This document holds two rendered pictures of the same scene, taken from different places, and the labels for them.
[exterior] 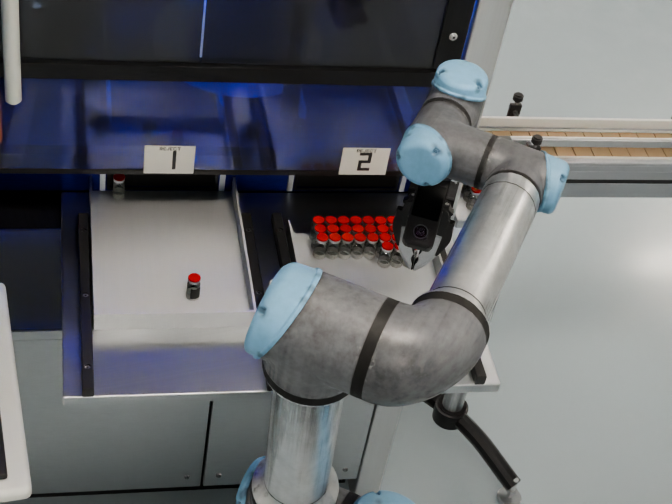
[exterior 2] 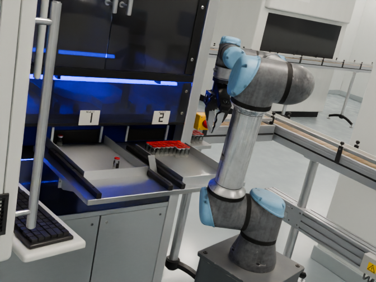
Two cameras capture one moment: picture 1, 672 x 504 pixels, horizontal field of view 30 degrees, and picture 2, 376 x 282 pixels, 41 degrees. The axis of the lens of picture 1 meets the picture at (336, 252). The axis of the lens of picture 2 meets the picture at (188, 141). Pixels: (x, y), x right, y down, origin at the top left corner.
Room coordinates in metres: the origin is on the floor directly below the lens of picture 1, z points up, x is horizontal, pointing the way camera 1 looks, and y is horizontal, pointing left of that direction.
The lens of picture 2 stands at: (-0.20, 0.68, 1.57)
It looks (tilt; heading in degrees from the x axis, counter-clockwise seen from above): 17 degrees down; 336
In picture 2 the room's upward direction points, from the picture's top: 12 degrees clockwise
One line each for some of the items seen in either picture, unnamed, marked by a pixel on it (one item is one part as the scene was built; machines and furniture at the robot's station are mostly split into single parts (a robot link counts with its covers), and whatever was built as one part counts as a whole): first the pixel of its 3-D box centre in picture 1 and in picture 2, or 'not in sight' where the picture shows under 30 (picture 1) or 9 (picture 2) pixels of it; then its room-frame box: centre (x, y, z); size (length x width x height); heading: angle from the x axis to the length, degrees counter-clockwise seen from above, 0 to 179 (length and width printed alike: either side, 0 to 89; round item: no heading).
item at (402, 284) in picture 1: (374, 293); (183, 161); (1.55, -0.08, 0.90); 0.34 x 0.26 x 0.04; 16
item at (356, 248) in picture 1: (364, 246); (168, 150); (1.65, -0.05, 0.90); 0.18 x 0.02 x 0.05; 106
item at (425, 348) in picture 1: (477, 267); (284, 74); (1.12, -0.17, 1.37); 0.49 x 0.11 x 0.12; 165
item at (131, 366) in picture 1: (270, 287); (141, 166); (1.54, 0.10, 0.87); 0.70 x 0.48 x 0.02; 107
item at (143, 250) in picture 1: (169, 248); (95, 155); (1.56, 0.28, 0.90); 0.34 x 0.26 x 0.04; 17
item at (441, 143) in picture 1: (444, 147); (238, 57); (1.35, -0.11, 1.37); 0.11 x 0.11 x 0.08; 75
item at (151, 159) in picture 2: not in sight; (159, 169); (1.42, 0.06, 0.91); 0.14 x 0.03 x 0.06; 17
